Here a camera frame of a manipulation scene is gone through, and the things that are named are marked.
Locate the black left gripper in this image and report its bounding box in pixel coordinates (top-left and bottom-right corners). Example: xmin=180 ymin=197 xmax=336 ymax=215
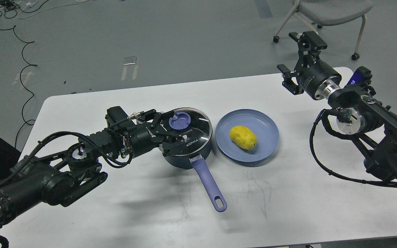
xmin=128 ymin=109 xmax=187 ymax=154

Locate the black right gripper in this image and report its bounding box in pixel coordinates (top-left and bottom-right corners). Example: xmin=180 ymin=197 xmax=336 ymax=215
xmin=277 ymin=31 xmax=342 ymax=100

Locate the glass pot lid purple knob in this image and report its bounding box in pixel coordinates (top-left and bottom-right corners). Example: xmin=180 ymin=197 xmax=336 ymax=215
xmin=153 ymin=107 xmax=213 ymax=157

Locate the yellow potato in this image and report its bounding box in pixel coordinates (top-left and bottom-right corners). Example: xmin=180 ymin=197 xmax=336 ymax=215
xmin=230 ymin=126 xmax=258 ymax=150

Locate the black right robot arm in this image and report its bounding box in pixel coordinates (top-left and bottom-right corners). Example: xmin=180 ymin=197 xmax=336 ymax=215
xmin=277 ymin=31 xmax=397 ymax=188

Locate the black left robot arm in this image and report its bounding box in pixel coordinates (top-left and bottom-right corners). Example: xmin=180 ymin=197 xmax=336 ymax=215
xmin=0 ymin=106 xmax=192 ymax=248

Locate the grey office chair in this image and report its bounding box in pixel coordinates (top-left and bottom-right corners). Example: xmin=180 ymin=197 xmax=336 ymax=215
xmin=273 ymin=0 xmax=374 ymax=61

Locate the blue round plate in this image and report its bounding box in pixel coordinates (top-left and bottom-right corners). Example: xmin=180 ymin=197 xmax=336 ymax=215
xmin=215 ymin=109 xmax=280 ymax=163

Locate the dark blue saucepan purple handle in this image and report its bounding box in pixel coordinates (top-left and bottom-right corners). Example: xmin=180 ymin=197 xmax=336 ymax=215
xmin=153 ymin=107 xmax=227 ymax=213

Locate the white cable on floor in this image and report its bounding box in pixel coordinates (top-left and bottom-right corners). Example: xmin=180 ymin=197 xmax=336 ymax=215
xmin=16 ymin=0 xmax=92 ymax=19

